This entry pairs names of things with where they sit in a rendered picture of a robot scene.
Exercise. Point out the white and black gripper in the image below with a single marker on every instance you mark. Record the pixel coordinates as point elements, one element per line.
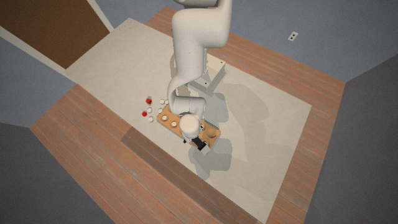
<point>188,139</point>

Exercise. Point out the orange tray with round pockets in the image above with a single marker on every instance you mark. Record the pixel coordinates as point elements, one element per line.
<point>209,134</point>

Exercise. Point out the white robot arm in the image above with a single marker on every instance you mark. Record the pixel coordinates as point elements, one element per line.
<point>193,31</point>

